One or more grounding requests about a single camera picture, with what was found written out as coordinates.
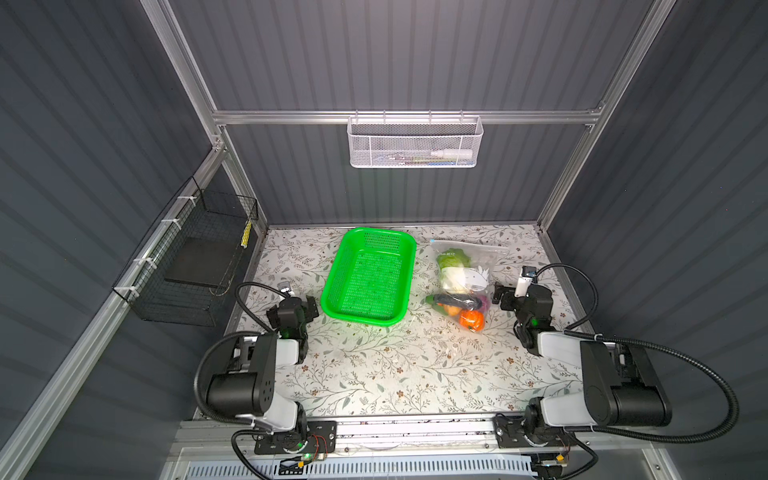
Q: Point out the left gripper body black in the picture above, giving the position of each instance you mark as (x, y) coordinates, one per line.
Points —
(308, 311)

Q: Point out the white vented cable duct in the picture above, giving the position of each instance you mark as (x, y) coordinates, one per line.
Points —
(401, 467)

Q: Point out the black pad in basket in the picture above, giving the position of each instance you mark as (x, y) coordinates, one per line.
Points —
(201, 262)

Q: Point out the green plastic basket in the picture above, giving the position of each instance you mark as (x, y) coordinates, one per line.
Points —
(370, 278)

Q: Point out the black wire wall basket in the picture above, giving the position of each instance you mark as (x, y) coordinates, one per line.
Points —
(202, 213)

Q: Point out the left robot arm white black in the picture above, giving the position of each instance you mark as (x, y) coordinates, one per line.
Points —
(236, 380)

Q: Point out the red tomato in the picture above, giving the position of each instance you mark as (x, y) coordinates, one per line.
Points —
(473, 320)

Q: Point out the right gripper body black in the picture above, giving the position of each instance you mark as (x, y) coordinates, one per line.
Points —
(515, 305)

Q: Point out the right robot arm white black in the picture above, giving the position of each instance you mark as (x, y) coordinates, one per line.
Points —
(619, 384)

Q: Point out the white marker in basket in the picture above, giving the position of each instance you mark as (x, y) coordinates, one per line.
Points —
(453, 154)

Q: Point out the white wire wall basket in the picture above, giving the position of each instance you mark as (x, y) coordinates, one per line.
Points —
(386, 141)

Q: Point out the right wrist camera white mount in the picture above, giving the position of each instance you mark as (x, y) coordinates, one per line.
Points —
(527, 277)

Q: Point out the napa cabbage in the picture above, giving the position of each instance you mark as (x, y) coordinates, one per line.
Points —
(458, 275)

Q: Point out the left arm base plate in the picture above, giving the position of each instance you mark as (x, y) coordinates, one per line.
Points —
(318, 437)

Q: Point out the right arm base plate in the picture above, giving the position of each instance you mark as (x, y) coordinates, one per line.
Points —
(519, 431)

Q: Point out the clear zip top bag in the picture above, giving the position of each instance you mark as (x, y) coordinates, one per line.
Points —
(486, 256)

